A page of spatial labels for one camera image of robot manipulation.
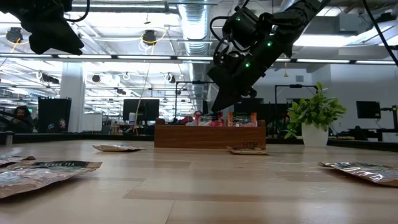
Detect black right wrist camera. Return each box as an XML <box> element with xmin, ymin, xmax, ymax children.
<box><xmin>214</xmin><ymin>46</ymin><xmax>240</xmax><ymax>68</ymax></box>

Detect silver packet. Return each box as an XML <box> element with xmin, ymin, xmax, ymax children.
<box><xmin>317</xmin><ymin>161</ymin><xmax>398</xmax><ymax>187</ymax></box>

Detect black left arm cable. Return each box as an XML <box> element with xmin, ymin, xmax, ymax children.
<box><xmin>63</xmin><ymin>0</ymin><xmax>91</xmax><ymax>22</ymax></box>

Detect black ceiling camera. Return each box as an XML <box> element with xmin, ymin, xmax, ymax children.
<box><xmin>142</xmin><ymin>29</ymin><xmax>157</xmax><ymax>47</ymax></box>

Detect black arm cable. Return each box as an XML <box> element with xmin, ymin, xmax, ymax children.
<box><xmin>63</xmin><ymin>0</ymin><xmax>91</xmax><ymax>22</ymax></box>
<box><xmin>362</xmin><ymin>0</ymin><xmax>398</xmax><ymax>66</ymax></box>

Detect white board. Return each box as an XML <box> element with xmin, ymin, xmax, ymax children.
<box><xmin>82</xmin><ymin>112</ymin><xmax>103</xmax><ymax>132</ymax></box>

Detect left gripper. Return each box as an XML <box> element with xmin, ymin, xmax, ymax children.
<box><xmin>12</xmin><ymin>0</ymin><xmax>85</xmax><ymax>55</ymax></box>

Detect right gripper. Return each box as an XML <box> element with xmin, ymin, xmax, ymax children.
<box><xmin>207</xmin><ymin>34</ymin><xmax>285</xmax><ymax>113</ymax></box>

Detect red strawberry tea packet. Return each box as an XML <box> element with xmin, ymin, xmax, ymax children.
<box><xmin>194</xmin><ymin>111</ymin><xmax>225</xmax><ymax>128</ymax></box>

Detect green plant in white pot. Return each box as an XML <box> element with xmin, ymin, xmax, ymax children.
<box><xmin>284</xmin><ymin>82</ymin><xmax>348</xmax><ymax>148</ymax></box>

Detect ceiling light strip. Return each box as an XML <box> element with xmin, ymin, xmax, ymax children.
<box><xmin>275</xmin><ymin>57</ymin><xmax>398</xmax><ymax>65</ymax></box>
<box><xmin>0</xmin><ymin>53</ymin><xmax>215</xmax><ymax>62</ymax></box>

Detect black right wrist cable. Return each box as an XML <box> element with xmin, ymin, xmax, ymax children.
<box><xmin>210</xmin><ymin>15</ymin><xmax>237</xmax><ymax>68</ymax></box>

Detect orange peach tea packet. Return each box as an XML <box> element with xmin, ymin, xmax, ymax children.
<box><xmin>226</xmin><ymin>111</ymin><xmax>258</xmax><ymax>128</ymax></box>

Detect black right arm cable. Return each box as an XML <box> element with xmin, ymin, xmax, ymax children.
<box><xmin>362</xmin><ymin>0</ymin><xmax>398</xmax><ymax>66</ymax></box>

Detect black metal stand frame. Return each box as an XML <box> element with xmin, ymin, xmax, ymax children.
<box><xmin>274</xmin><ymin>83</ymin><xmax>318</xmax><ymax>105</ymax></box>

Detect black computer monitor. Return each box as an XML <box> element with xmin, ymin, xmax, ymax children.
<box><xmin>356</xmin><ymin>101</ymin><xmax>382</xmax><ymax>119</ymax></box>
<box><xmin>123</xmin><ymin>98</ymin><xmax>160</xmax><ymax>122</ymax></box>

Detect tall black panel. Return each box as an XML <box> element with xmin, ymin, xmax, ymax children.
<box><xmin>38</xmin><ymin>98</ymin><xmax>72</xmax><ymax>134</ymax></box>

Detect wooden tea box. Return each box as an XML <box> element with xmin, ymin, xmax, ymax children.
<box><xmin>154</xmin><ymin>119</ymin><xmax>267</xmax><ymax>150</ymax></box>

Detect person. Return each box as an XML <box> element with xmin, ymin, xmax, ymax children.
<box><xmin>181</xmin><ymin>110</ymin><xmax>205</xmax><ymax>127</ymax></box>
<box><xmin>0</xmin><ymin>105</ymin><xmax>34</xmax><ymax>134</ymax></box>

